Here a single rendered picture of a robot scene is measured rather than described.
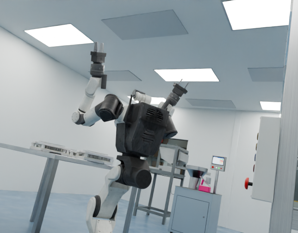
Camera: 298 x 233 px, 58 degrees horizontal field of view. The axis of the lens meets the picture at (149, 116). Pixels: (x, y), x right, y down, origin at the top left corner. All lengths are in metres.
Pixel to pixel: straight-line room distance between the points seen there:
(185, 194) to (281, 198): 3.49
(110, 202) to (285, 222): 1.16
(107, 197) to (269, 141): 1.19
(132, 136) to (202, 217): 2.96
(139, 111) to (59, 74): 5.08
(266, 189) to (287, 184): 0.13
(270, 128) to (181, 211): 3.64
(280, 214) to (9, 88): 5.34
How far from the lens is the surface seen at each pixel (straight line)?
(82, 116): 1.79
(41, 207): 2.02
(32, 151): 2.17
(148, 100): 1.79
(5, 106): 5.78
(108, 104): 1.61
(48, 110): 6.35
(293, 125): 1.04
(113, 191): 1.80
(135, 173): 1.53
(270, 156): 0.90
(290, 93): 1.07
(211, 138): 7.30
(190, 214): 4.41
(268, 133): 0.91
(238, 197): 6.99
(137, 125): 1.54
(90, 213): 1.90
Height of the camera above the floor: 0.85
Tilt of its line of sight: 12 degrees up
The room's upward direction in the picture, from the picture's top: 12 degrees clockwise
